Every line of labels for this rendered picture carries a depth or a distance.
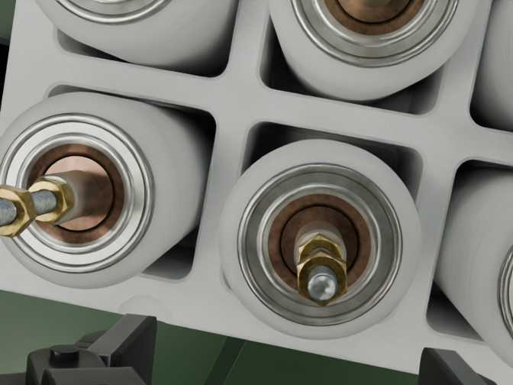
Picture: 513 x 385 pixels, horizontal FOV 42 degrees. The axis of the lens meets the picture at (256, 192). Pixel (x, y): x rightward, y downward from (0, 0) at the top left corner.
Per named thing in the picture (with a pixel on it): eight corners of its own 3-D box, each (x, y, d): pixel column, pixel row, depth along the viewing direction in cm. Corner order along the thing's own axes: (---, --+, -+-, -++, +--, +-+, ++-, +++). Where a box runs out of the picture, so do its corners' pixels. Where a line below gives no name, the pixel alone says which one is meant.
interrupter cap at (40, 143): (174, 136, 31) (171, 136, 31) (135, 289, 32) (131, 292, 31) (20, 95, 32) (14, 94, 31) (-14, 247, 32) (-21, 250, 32)
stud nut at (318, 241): (328, 226, 28) (329, 228, 27) (351, 260, 28) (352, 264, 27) (288, 251, 28) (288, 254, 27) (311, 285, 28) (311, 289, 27)
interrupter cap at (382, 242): (317, 127, 31) (317, 127, 30) (436, 242, 31) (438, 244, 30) (204, 244, 32) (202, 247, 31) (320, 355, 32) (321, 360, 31)
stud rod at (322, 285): (323, 234, 29) (327, 267, 22) (335, 253, 29) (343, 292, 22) (303, 246, 30) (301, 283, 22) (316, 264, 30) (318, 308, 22)
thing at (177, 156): (240, 125, 49) (199, 120, 31) (207, 251, 50) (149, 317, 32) (114, 92, 49) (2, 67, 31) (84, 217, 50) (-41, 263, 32)
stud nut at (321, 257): (331, 240, 24) (333, 244, 23) (357, 279, 24) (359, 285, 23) (285, 269, 24) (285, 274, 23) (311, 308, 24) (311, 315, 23)
